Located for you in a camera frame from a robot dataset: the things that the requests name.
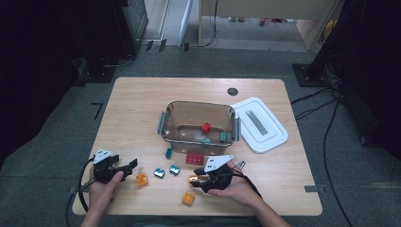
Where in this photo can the black angled floor tape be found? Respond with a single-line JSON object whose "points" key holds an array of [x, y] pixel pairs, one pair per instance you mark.
{"points": [[98, 110]]}

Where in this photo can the person's dark trousers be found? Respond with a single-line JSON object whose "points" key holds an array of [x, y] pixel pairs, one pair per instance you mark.
{"points": [[195, 222]]}

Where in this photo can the small dark teal brick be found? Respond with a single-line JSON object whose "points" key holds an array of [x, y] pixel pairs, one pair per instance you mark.
{"points": [[169, 153]]}

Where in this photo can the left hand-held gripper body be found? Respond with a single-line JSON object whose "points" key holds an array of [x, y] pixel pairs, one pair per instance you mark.
{"points": [[102, 171]]}

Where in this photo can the grey tape strip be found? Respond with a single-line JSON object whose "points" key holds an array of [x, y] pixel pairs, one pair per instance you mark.
{"points": [[74, 189], [315, 188]]}

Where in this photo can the light wooden desk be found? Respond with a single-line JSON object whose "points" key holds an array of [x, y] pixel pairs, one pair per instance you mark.
{"points": [[268, 8]]}

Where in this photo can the small red item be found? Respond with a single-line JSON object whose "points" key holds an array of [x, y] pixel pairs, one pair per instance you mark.
{"points": [[262, 21]]}

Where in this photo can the square red brick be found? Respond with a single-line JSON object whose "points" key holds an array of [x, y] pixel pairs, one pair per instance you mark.
{"points": [[206, 127]]}

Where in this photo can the black stand base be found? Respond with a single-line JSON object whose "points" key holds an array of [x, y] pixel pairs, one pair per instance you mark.
{"points": [[97, 75], [307, 77]]}

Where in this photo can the white box lid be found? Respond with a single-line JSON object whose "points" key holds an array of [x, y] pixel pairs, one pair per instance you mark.
{"points": [[271, 138]]}

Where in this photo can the person's right hand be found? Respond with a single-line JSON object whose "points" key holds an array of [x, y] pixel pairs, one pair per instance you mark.
{"points": [[241, 189]]}

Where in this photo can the round dark table grommet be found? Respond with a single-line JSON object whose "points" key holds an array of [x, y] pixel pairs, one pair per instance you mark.
{"points": [[232, 91]]}

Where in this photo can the orange brick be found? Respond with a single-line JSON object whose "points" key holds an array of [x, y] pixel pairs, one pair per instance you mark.
{"points": [[142, 180], [188, 198], [193, 178]]}

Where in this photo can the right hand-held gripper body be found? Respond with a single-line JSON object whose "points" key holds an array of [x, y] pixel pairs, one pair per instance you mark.
{"points": [[219, 179]]}

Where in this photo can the person's left hand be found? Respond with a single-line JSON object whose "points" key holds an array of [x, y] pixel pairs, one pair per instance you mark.
{"points": [[101, 197]]}

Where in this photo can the clear brown plastic storage box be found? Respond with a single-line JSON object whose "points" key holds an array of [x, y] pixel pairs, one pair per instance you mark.
{"points": [[189, 116]]}

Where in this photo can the dark curtain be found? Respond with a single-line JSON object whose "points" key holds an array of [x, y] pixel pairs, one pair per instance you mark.
{"points": [[378, 63], [38, 63]]}

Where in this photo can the yellow object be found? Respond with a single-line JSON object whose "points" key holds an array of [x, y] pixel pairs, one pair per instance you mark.
{"points": [[329, 30]]}

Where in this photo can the long red brick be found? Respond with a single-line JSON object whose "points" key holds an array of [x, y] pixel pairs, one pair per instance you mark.
{"points": [[195, 159]]}

